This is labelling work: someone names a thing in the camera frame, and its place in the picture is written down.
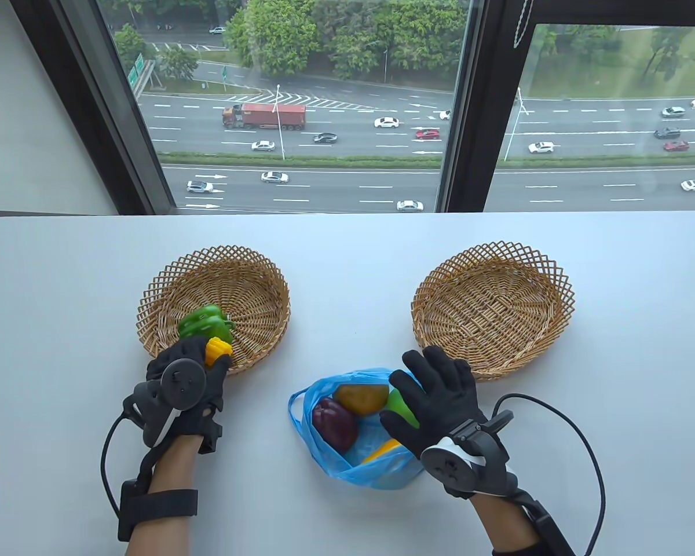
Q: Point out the person's left hand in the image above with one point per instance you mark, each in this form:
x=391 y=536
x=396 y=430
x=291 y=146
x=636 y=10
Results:
x=214 y=388

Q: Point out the person's right hand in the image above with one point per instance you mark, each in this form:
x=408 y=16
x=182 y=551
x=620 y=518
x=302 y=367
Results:
x=446 y=399

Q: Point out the yellow corn piece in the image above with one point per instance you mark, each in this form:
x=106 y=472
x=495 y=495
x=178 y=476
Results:
x=217 y=349

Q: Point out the green bell pepper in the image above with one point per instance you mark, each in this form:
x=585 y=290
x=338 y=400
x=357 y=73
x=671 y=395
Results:
x=205 y=324

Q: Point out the yellow brown potato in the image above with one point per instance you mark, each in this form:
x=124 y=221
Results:
x=359 y=398

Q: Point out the blue plastic bag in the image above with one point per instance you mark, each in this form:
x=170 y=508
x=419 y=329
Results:
x=376 y=472

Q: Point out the person's left forearm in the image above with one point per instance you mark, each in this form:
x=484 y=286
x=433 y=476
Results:
x=171 y=469

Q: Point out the person's right forearm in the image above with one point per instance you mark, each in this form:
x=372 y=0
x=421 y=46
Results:
x=507 y=527

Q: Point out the black left hand controller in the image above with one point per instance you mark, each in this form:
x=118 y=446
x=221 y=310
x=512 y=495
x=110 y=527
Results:
x=179 y=382

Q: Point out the black hand controller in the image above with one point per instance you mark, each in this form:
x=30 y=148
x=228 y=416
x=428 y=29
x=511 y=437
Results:
x=179 y=382
x=469 y=463

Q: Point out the green apple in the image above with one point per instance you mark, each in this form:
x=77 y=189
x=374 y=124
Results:
x=398 y=408

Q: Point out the black right hand controller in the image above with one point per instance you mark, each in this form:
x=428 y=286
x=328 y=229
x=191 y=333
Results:
x=469 y=463

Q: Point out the yellow elongated fruit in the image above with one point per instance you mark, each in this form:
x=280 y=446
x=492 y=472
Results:
x=382 y=450

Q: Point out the round wicker basket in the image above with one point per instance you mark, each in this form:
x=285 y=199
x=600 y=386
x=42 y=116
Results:
x=237 y=289
x=486 y=307

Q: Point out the dark purple vegetable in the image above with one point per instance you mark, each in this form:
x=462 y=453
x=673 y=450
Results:
x=336 y=425

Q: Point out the black window frame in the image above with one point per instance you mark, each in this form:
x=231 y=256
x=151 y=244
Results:
x=479 y=145

